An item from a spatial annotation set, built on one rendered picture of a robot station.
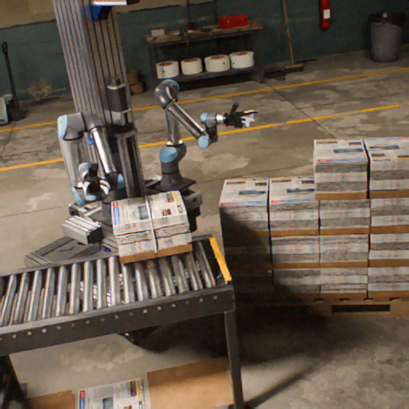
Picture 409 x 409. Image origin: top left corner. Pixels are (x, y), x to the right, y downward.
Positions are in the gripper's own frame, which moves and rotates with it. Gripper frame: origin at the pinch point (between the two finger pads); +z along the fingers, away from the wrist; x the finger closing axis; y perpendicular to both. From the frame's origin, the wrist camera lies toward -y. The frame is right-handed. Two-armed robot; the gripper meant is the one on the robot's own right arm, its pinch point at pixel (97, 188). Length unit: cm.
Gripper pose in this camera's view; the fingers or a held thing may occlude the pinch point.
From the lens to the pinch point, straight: 267.8
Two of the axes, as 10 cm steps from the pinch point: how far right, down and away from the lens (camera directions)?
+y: -0.2, 9.1, 4.1
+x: -9.3, 1.3, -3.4
